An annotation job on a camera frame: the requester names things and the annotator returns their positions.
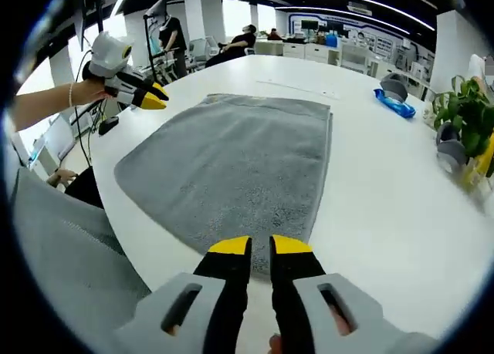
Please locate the blue wipes packet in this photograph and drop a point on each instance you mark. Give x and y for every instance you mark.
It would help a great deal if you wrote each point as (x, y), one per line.
(397, 107)

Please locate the person's right hand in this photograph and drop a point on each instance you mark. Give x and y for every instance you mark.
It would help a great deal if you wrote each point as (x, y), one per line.
(275, 346)

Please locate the grey towel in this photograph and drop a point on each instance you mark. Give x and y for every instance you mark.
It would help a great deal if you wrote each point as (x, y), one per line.
(231, 169)

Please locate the yellow bottle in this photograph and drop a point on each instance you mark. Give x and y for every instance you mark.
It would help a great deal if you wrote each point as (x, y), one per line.
(484, 161)

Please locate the person's grey clothing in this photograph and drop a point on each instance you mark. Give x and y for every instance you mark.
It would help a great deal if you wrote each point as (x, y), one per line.
(69, 253)

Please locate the black stand with white panel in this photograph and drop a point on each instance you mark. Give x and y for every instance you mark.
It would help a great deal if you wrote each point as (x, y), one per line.
(156, 7)

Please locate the person's left hand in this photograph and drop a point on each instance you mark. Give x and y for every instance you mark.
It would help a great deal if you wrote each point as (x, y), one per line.
(88, 92)

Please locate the white low cabinet row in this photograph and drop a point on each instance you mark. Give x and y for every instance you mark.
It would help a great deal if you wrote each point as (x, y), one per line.
(308, 52)

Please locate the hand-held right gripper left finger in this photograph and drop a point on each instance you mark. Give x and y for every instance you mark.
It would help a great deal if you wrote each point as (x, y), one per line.
(154, 323)

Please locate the white office chair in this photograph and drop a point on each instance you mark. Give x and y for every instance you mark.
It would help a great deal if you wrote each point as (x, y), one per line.
(198, 49)

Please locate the green potted plant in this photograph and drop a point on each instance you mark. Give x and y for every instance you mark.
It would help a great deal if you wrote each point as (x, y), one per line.
(472, 119)

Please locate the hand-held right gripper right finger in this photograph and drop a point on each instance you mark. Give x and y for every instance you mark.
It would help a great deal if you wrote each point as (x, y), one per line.
(316, 331)

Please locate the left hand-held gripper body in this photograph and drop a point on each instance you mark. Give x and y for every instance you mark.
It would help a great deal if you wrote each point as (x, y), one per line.
(108, 55)

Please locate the grey tape roll far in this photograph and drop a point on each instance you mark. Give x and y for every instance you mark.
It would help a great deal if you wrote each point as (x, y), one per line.
(393, 85)

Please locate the blue water jug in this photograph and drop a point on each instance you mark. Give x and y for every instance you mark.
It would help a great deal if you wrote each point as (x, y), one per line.
(332, 41)

